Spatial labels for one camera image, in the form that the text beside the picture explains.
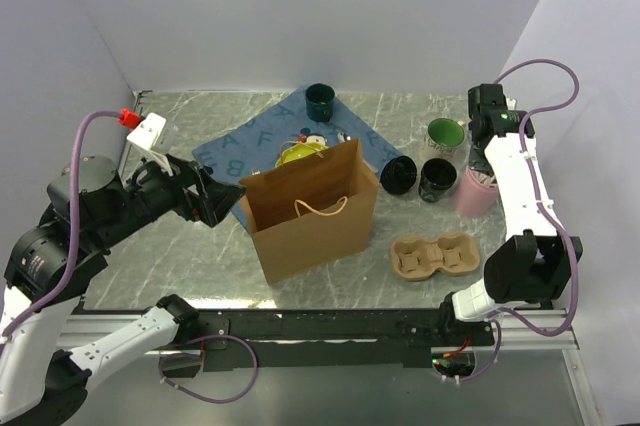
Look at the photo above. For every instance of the cartoon mouse coaster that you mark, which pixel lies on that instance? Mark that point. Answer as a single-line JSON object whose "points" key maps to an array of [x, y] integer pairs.
{"points": [[309, 137]]}

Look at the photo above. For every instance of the brown paper bag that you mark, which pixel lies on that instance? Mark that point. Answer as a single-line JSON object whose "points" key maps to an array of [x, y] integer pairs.
{"points": [[310, 211]]}

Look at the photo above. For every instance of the blue letter placemat cloth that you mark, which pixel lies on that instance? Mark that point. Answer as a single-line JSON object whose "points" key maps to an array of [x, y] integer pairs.
{"points": [[257, 142]]}

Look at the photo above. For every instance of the silver spoon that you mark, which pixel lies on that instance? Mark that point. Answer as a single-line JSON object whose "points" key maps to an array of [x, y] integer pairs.
{"points": [[343, 137]]}

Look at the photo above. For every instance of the brown pulp cup carrier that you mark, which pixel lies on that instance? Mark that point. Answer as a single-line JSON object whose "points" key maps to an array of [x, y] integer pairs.
{"points": [[415, 258]]}

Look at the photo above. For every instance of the floral mug green inside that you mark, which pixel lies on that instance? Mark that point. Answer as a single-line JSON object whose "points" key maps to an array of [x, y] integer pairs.
{"points": [[443, 139]]}

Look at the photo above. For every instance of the dark green mug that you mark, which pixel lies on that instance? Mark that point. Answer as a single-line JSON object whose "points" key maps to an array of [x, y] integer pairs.
{"points": [[319, 100]]}

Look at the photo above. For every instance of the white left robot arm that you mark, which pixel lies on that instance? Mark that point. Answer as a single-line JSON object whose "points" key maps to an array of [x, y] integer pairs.
{"points": [[51, 267]]}

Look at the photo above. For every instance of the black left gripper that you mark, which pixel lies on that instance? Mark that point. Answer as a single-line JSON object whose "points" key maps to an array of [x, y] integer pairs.
{"points": [[211, 202]]}

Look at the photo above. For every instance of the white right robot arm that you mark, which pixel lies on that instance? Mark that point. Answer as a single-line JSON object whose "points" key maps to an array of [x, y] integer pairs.
{"points": [[536, 261]]}

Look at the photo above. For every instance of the black base frame rail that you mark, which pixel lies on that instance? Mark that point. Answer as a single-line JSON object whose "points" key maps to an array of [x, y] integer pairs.
{"points": [[229, 338]]}

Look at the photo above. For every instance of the white wrapped straws bundle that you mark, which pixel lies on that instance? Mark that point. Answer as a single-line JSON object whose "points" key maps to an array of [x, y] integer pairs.
{"points": [[484, 179]]}

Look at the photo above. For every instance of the black takeout cup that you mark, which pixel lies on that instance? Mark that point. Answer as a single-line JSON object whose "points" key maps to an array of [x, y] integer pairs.
{"points": [[438, 175]]}

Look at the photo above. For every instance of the green polka dot plate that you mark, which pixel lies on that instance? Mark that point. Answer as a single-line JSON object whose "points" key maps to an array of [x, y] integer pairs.
{"points": [[295, 150]]}

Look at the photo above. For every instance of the pink straw holder cup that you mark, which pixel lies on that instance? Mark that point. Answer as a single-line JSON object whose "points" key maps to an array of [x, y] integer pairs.
{"points": [[470, 199]]}

